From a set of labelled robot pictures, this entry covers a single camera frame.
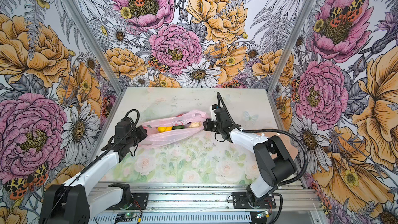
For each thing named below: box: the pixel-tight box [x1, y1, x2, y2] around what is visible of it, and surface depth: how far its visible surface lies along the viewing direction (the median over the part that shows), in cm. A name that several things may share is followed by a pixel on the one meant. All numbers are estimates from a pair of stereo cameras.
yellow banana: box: [157, 126, 174, 133], surface depth 96 cm
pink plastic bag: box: [138, 109, 208, 149], surface depth 87 cm
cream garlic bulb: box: [188, 121, 202, 129], surface depth 98 cm
